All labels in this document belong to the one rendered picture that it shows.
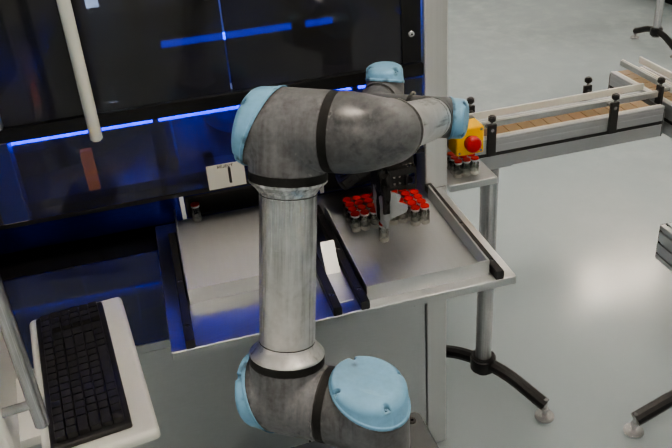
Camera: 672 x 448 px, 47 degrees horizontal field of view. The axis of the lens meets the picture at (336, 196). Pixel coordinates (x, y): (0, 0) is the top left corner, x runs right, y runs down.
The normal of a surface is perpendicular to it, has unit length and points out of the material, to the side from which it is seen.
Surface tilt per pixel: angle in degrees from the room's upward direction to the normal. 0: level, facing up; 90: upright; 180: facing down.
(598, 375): 0
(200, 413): 90
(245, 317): 0
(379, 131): 68
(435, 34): 90
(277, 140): 77
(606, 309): 0
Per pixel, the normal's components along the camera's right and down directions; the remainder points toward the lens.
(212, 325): -0.07, -0.87
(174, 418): 0.26, 0.46
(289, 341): 0.14, 0.26
